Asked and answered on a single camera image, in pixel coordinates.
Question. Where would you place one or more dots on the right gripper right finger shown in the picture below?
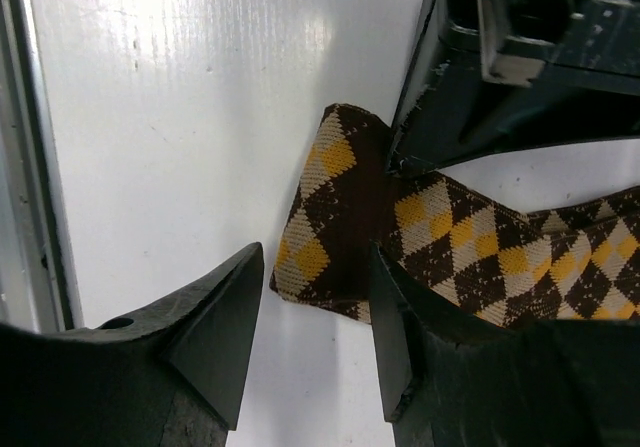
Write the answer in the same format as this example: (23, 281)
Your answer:
(449, 378)

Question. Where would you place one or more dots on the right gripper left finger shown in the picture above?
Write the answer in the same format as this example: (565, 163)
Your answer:
(171, 373)

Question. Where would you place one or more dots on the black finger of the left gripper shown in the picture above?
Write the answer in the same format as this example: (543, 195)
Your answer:
(494, 76)

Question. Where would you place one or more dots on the aluminium front rail frame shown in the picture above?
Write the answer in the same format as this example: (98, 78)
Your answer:
(38, 283)

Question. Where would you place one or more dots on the brown yellow argyle sock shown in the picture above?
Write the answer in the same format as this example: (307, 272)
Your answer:
(510, 268)

